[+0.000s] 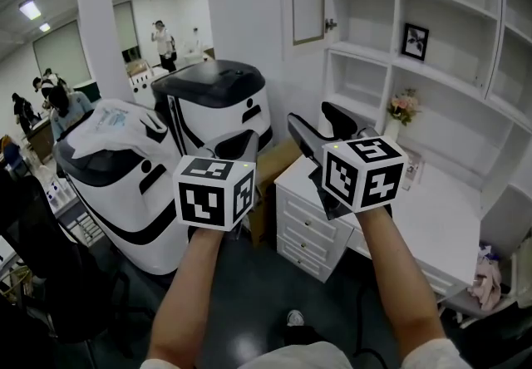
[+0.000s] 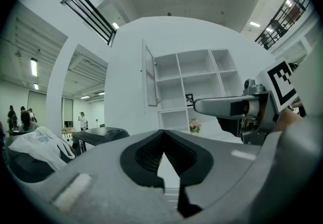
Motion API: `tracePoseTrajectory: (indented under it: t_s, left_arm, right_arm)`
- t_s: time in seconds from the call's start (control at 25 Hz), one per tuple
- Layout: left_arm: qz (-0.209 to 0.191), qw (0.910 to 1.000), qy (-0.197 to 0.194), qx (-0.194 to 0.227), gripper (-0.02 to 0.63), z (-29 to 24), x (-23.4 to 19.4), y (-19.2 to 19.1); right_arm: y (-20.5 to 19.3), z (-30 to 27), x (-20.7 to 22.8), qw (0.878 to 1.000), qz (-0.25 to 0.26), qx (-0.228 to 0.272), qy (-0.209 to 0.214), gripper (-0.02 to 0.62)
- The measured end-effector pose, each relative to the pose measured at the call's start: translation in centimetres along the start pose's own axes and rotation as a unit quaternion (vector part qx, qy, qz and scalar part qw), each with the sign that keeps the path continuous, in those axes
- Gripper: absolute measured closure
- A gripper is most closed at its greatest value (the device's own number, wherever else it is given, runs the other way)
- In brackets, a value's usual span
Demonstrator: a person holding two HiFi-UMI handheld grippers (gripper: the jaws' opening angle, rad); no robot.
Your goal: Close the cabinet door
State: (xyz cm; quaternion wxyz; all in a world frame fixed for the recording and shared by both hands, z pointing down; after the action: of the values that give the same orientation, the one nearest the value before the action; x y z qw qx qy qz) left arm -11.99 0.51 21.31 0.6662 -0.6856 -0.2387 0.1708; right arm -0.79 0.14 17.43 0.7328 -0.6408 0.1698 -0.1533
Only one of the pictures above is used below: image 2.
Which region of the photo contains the white open shelf cabinet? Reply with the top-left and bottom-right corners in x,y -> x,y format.
141,48 -> 243,136

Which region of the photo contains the pink flower pot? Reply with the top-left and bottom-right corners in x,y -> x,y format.
189,118 -> 202,134

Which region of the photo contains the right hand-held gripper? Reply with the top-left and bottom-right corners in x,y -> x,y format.
193,57 -> 300,146

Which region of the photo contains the glass cabinet door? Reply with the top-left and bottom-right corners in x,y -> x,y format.
141,39 -> 162,115

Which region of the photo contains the white plastic bag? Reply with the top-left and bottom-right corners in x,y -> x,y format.
8,126 -> 77,171

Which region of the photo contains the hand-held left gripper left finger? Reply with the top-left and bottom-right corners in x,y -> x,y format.
14,129 -> 183,224

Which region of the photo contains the black balcony railing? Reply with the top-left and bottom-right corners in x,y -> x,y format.
254,0 -> 313,50
35,0 -> 117,47

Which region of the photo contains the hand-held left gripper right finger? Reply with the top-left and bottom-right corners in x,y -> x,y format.
163,114 -> 319,224

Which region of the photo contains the black machine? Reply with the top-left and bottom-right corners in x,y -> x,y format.
71,127 -> 130,156

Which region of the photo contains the dark grey chair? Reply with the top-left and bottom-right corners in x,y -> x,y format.
4,135 -> 76,184

